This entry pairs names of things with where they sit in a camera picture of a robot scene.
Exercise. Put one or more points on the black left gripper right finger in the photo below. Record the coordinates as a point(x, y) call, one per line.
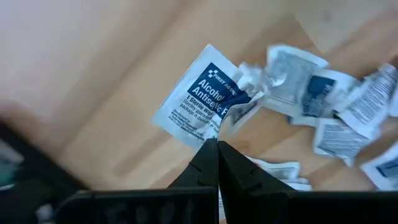
point(264, 205)

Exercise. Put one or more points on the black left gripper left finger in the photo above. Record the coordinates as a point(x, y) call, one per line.
point(186, 202)

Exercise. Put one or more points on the white blue alcohol wipe packet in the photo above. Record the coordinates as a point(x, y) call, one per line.
point(298, 185)
point(292, 71)
point(370, 99)
point(339, 140)
point(280, 169)
point(245, 115)
point(385, 169)
point(192, 99)
point(320, 93)

